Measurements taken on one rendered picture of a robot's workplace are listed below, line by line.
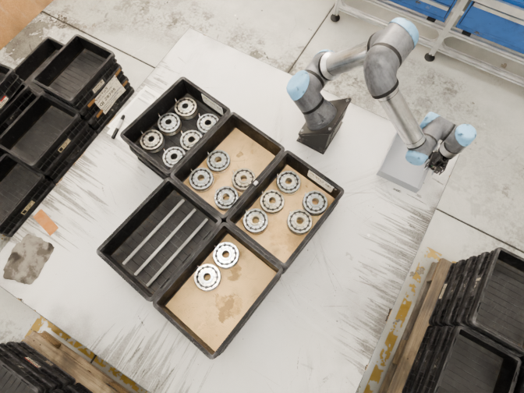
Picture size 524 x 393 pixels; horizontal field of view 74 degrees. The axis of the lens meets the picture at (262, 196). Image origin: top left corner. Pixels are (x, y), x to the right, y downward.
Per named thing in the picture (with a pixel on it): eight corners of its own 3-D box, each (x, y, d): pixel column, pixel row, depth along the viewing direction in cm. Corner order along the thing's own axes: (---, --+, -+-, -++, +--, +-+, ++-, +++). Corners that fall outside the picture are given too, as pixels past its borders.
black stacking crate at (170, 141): (188, 91, 170) (182, 76, 160) (234, 125, 164) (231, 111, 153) (129, 148, 160) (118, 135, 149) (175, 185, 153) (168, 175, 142)
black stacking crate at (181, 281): (227, 228, 146) (224, 221, 136) (282, 274, 140) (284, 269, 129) (160, 305, 136) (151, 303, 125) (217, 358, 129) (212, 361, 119)
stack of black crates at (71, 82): (107, 81, 254) (76, 33, 212) (140, 98, 248) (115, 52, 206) (70, 122, 242) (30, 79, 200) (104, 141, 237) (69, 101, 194)
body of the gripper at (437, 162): (423, 168, 155) (434, 156, 144) (429, 153, 158) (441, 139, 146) (439, 176, 154) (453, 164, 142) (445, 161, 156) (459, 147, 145)
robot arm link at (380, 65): (371, 67, 106) (430, 169, 131) (390, 42, 108) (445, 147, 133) (344, 72, 116) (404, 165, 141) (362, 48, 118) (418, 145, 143)
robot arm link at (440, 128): (418, 127, 133) (444, 143, 131) (433, 106, 136) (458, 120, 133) (411, 136, 141) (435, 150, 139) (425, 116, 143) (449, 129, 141)
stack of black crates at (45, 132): (71, 122, 242) (41, 92, 210) (104, 142, 237) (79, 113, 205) (30, 168, 230) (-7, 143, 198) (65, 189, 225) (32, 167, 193)
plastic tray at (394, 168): (396, 131, 174) (400, 125, 170) (435, 148, 171) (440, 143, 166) (376, 174, 166) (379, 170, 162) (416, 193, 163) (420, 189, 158)
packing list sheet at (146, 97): (143, 84, 185) (142, 83, 185) (178, 102, 181) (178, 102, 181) (103, 131, 176) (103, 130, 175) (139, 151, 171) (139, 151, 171)
